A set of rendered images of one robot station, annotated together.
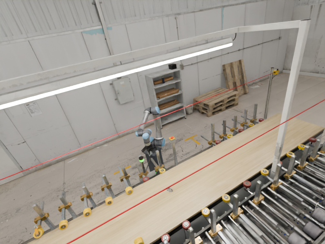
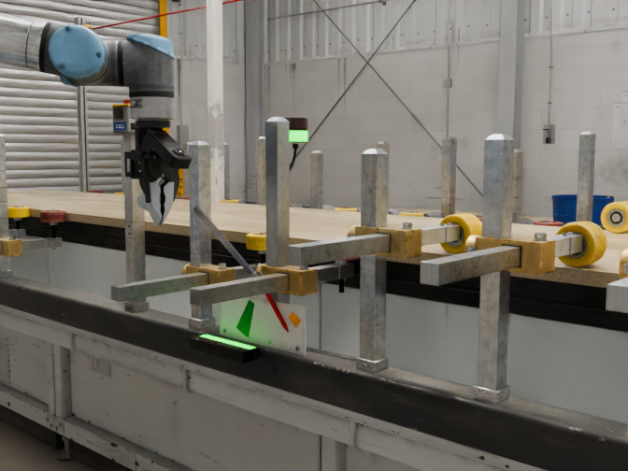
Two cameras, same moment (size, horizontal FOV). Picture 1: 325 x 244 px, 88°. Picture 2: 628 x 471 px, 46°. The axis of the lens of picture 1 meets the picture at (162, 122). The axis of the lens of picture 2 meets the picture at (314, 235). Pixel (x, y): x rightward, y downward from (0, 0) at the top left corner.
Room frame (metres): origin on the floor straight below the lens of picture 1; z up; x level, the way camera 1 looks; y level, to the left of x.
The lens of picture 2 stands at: (2.38, 1.80, 1.11)
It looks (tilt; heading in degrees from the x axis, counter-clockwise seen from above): 7 degrees down; 245
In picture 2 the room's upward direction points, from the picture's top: straight up
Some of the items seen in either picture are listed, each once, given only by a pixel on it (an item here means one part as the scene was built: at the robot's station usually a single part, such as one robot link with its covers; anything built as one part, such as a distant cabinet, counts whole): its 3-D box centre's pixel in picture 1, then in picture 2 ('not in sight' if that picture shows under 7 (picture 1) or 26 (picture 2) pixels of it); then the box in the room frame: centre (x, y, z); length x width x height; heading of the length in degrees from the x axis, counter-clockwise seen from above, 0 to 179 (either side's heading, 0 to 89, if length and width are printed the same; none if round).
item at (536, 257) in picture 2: (106, 186); (508, 253); (1.59, 0.86, 0.95); 0.14 x 0.06 x 0.05; 112
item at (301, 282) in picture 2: (143, 174); (286, 278); (1.78, 0.40, 0.85); 0.14 x 0.06 x 0.05; 112
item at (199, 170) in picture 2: (159, 163); (200, 246); (1.88, 0.15, 0.89); 0.04 x 0.04 x 0.48; 22
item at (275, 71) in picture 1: (270, 96); not in sight; (2.73, -2.00, 1.20); 0.15 x 0.12 x 1.00; 112
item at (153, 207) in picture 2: not in sight; (147, 203); (2.03, 0.27, 1.00); 0.06 x 0.03 x 0.09; 114
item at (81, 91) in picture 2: not in sight; (87, 122); (1.74, -2.41, 1.25); 0.15 x 0.08 x 1.10; 112
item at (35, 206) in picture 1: (44, 218); not in sight; (1.31, 1.54, 0.92); 0.04 x 0.04 x 0.48; 22
